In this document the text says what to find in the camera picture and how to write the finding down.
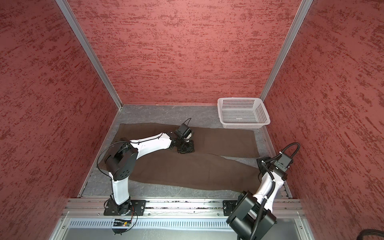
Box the brown corduroy trousers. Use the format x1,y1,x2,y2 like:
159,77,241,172
129,127,260,192

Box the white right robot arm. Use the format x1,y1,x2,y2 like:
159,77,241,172
226,158,285,240

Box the white perforated plastic basket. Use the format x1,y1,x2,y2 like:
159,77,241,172
217,98,271,129

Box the left small circuit board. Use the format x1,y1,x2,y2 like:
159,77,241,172
113,219,132,228

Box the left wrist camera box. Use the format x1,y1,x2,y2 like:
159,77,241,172
175,123,193,140

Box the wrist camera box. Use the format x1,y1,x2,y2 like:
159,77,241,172
175,123,193,140
274,154,293,173

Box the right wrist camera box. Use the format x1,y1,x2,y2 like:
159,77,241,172
274,154,293,173

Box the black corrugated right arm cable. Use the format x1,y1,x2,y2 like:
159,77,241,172
248,142,301,240

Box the white slotted cable duct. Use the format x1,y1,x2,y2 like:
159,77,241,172
68,218,232,231

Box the black cable bottom right corner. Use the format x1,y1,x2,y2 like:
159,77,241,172
356,228,384,240

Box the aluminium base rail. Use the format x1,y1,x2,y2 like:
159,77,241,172
61,197,306,219

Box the aluminium right corner post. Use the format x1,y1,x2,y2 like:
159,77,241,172
260,0,313,102

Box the aluminium corner post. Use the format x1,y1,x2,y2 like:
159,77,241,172
260,0,313,102
56,0,124,111

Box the aluminium left corner post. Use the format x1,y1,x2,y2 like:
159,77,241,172
56,0,124,111

